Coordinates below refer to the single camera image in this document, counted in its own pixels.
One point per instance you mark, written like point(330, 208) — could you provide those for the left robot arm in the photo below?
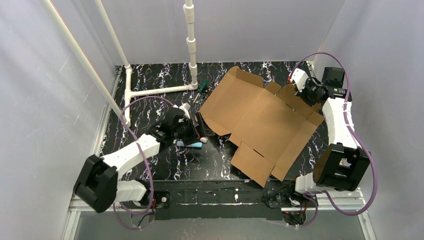
point(99, 183)

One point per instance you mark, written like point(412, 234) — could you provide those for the brown cardboard box sheet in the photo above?
point(269, 124)

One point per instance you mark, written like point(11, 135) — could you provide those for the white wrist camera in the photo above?
point(298, 78)
point(186, 109)

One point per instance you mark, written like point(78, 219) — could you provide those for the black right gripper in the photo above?
point(306, 93)

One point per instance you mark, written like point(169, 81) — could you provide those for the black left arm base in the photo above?
point(161, 198)

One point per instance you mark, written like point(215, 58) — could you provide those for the green handled screwdriver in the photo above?
point(203, 85)

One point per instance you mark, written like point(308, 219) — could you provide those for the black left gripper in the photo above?
point(201, 125)

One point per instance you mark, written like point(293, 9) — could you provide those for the blue highlighter marker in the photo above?
point(196, 145)

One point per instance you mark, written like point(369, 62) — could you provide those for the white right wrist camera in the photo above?
point(298, 78)

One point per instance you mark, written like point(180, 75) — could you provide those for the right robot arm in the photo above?
point(343, 164)

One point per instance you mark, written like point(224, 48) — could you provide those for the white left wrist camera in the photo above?
point(186, 109)

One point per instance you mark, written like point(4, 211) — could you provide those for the orange pink highlighter marker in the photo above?
point(203, 140)

